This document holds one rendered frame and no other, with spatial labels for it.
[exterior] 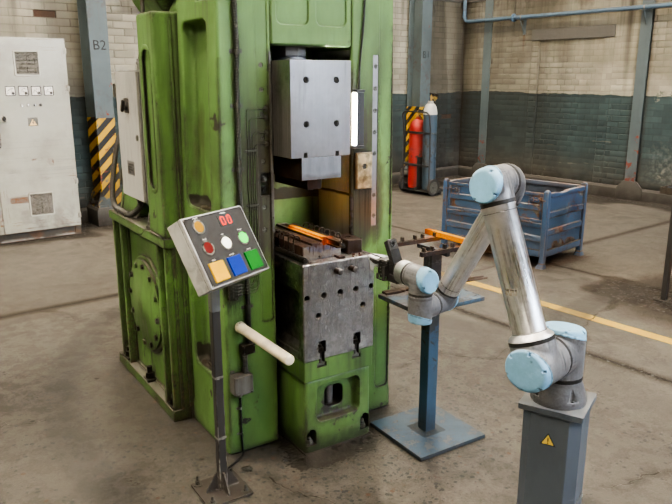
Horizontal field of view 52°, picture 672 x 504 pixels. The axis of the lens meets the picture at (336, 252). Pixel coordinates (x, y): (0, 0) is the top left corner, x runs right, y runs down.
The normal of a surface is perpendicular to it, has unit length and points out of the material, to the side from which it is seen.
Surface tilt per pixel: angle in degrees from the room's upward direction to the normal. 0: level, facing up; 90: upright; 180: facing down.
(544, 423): 90
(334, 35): 90
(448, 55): 90
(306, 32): 90
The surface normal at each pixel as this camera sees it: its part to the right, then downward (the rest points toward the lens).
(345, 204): -0.83, 0.14
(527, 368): -0.66, 0.26
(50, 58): 0.63, 0.19
